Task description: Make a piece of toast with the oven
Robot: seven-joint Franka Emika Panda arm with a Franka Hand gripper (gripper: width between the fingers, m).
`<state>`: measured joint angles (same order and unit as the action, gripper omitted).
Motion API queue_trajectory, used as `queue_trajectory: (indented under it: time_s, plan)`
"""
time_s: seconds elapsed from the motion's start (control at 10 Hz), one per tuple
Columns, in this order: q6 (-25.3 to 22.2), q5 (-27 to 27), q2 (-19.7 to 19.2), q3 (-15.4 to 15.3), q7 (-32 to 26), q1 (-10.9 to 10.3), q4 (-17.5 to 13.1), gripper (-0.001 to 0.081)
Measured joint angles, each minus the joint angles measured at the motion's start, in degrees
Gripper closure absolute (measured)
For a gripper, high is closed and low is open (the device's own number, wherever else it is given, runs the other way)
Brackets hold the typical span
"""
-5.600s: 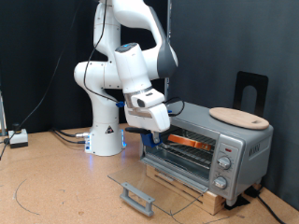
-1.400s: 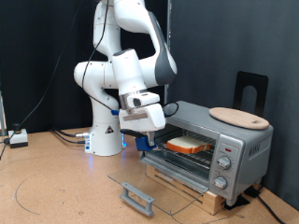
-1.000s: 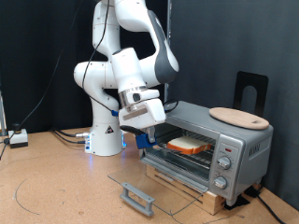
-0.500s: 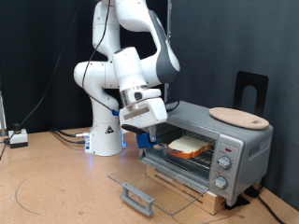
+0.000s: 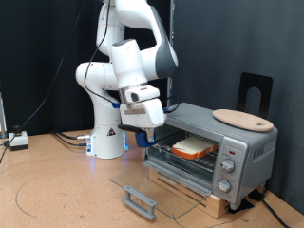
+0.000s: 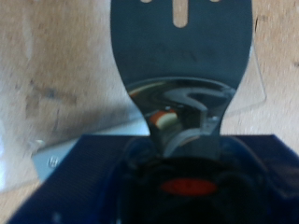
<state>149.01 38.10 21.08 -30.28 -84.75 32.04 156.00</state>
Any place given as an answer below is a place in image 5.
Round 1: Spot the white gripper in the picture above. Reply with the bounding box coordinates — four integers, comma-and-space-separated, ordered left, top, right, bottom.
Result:
119, 85, 166, 144

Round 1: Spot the white bread slice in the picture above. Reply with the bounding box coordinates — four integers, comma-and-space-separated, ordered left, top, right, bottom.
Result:
170, 136, 219, 161

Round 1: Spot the silver oven knob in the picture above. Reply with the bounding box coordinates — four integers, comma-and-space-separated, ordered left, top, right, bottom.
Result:
220, 158, 237, 174
216, 179, 233, 194

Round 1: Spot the silver toaster oven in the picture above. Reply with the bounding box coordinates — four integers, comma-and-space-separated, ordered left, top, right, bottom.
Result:
141, 102, 279, 211

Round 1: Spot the round wooden serving board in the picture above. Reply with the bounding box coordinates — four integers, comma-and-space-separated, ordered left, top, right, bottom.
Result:
212, 108, 275, 133

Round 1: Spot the slatted wooden riser block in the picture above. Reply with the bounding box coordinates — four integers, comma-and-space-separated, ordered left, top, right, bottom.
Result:
147, 167, 231, 220

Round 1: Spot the black foam pad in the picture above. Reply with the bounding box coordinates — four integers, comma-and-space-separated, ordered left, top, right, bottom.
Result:
228, 189, 266, 215

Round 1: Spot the vertical metal pole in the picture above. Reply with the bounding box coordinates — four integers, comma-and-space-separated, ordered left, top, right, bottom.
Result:
166, 0, 176, 107

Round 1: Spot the emergency stop button box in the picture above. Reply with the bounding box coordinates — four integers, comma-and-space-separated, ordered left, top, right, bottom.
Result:
8, 125, 29, 152

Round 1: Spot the wire oven rack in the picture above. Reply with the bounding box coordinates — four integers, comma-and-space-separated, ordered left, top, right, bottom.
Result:
148, 130, 221, 174

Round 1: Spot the black cable with silver connector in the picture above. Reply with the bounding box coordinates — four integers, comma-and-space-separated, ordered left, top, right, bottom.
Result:
50, 128, 93, 141

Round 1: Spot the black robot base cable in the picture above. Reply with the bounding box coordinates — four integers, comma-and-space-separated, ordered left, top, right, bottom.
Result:
52, 132, 88, 147

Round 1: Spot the black metal bracket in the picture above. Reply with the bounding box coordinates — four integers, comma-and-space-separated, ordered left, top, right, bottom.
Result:
237, 72, 275, 121

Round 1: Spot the black oven power cord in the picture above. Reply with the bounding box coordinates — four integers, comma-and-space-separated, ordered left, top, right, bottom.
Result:
260, 198, 291, 228

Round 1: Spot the long black hanging cable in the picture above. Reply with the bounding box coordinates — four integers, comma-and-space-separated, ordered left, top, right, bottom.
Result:
0, 0, 86, 162

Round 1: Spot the grey metal frame leg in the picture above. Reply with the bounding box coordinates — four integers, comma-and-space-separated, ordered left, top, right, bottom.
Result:
0, 91, 8, 140

